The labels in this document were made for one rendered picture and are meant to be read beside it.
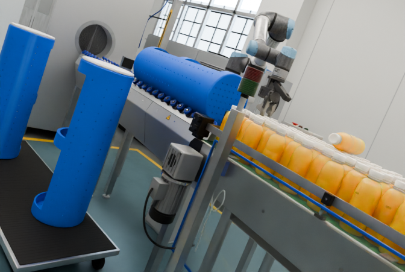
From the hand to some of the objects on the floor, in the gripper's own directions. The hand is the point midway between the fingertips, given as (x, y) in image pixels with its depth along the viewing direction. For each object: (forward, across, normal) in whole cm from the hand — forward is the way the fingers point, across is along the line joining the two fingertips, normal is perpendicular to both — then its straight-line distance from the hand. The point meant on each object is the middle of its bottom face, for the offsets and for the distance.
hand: (265, 117), depth 163 cm
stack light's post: (+108, +46, +27) cm, 121 cm away
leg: (+110, +17, -215) cm, 242 cm away
